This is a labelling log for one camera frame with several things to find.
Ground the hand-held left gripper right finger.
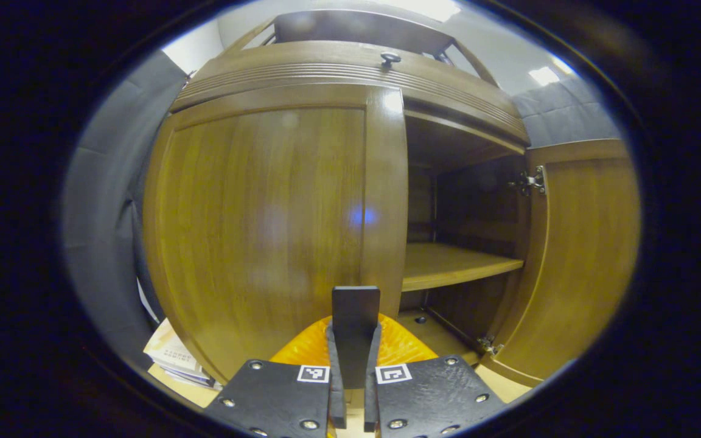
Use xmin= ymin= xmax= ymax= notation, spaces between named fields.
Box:
xmin=364 ymin=313 xmax=506 ymax=438

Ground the large ceiling light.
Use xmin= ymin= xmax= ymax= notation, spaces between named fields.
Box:
xmin=387 ymin=0 xmax=461 ymax=22

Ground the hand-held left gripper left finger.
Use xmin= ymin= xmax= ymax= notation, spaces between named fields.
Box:
xmin=201 ymin=313 xmax=346 ymax=438

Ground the wooden shoe cabinet door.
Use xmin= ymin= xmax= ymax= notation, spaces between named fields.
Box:
xmin=142 ymin=84 xmax=409 ymax=384
xmin=481 ymin=139 xmax=642 ymax=387

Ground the wooden double-door shoe cabinet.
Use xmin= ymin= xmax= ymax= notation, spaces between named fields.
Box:
xmin=168 ymin=9 xmax=531 ymax=366

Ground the stack of white books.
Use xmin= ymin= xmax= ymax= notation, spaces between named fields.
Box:
xmin=144 ymin=318 xmax=223 ymax=390

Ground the wooden cabinet shelf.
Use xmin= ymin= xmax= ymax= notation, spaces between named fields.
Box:
xmin=402 ymin=242 xmax=525 ymax=293

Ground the small ceiling light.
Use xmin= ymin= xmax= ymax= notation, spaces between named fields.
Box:
xmin=530 ymin=66 xmax=561 ymax=86

